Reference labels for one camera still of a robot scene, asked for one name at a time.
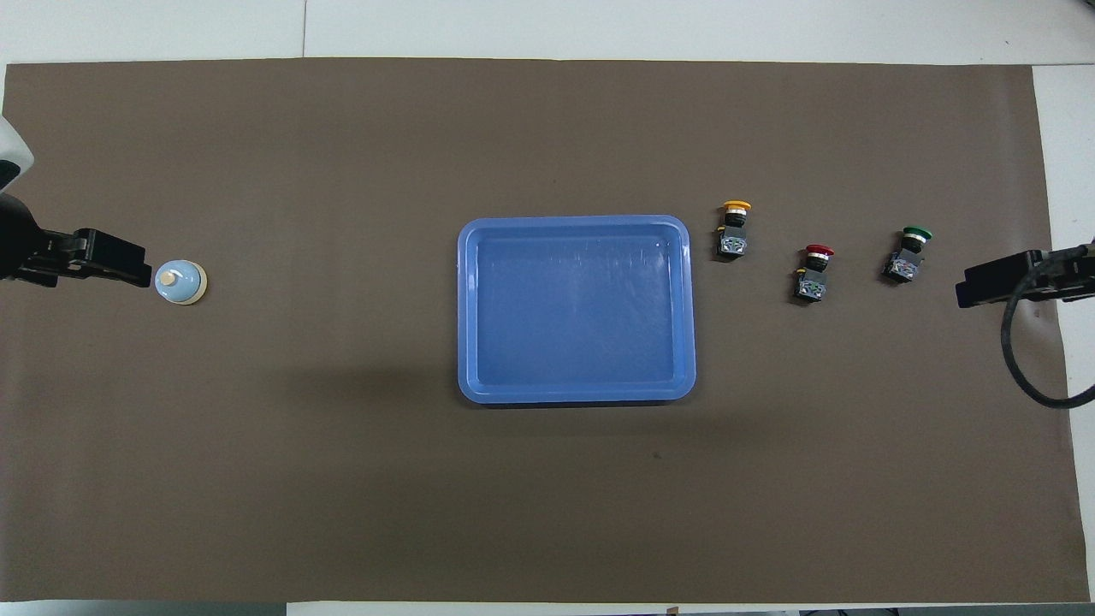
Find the brown paper table mat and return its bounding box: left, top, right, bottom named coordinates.
left=0, top=56, right=1092, bottom=604

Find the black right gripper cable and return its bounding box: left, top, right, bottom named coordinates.
left=1003, top=248, right=1095, bottom=410

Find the yellow push button switch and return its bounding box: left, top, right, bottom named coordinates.
left=715, top=199, right=753, bottom=261

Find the blue plastic tray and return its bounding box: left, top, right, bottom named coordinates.
left=457, top=215, right=697, bottom=406

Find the small blue white knob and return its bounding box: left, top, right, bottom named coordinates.
left=154, top=258, right=209, bottom=306

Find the red push button switch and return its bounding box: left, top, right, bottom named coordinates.
left=792, top=243, right=836, bottom=303

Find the green push button switch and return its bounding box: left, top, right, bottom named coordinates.
left=882, top=225, right=934, bottom=284

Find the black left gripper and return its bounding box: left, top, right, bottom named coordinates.
left=0, top=193, right=153, bottom=288

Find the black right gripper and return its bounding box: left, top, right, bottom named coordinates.
left=956, top=242, right=1095, bottom=310

